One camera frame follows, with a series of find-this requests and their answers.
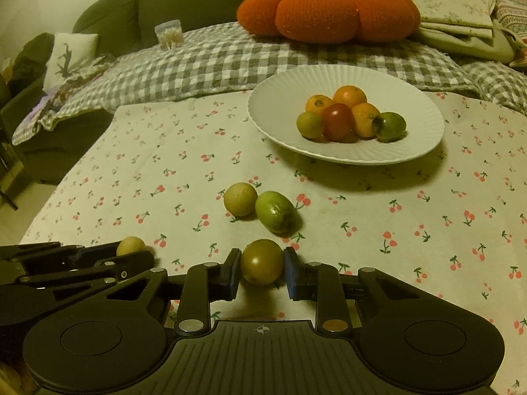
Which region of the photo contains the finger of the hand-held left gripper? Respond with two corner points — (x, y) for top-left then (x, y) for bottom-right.
(0, 242), (121, 274)
(16, 250), (155, 293)

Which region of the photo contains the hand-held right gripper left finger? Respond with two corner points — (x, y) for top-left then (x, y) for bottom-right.
(95, 248), (242, 335)

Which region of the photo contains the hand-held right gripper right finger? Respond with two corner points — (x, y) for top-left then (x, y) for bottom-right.
(283, 248), (433, 334)

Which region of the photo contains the white ribbed plate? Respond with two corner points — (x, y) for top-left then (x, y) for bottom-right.
(247, 65), (446, 166)

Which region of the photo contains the white printed cushion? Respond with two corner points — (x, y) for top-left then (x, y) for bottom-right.
(43, 33), (100, 91)

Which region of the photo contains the striped patterned pillow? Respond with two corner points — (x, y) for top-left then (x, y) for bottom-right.
(492, 0), (527, 48)

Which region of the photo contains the brown patterned cloth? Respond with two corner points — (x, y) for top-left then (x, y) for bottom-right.
(25, 53), (118, 132)

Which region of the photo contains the grey checked blanket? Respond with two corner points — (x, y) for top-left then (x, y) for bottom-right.
(12, 20), (527, 145)

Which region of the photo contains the red tomato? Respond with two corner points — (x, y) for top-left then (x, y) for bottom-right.
(322, 104), (355, 141)

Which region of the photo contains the clear plastic container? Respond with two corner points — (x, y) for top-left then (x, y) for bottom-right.
(154, 19), (184, 49)

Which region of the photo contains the dark green cloth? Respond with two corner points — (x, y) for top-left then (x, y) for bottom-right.
(6, 33), (54, 105)

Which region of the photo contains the olive orange tomato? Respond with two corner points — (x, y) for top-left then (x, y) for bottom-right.
(296, 111), (324, 139)

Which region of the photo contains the large orange tomato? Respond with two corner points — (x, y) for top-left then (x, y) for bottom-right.
(333, 85), (368, 108)

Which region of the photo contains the olive green tomato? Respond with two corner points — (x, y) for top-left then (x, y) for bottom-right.
(240, 239), (285, 286)

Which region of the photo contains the folded floral sheet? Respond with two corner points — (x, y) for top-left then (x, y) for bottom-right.
(401, 0), (500, 40)

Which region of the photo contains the small yellow-green tomato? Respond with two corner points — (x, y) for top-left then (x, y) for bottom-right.
(116, 236), (147, 256)

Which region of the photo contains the cherry print tablecloth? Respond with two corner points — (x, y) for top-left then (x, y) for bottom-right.
(20, 88), (527, 395)

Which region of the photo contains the beige folded cloth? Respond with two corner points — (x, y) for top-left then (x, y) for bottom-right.
(412, 22), (516, 65)

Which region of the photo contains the orange pumpkin cushion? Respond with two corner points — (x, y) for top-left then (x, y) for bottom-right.
(236, 0), (421, 44)

